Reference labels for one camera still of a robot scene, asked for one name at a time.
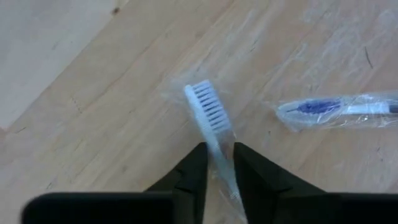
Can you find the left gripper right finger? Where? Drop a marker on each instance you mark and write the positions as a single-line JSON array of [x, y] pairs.
[[264, 186]]

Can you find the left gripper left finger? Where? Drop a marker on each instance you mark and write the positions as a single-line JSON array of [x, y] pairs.
[[189, 186]]

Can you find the purple white toothbrush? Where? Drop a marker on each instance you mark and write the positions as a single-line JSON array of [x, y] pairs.
[[208, 109], [317, 107]]

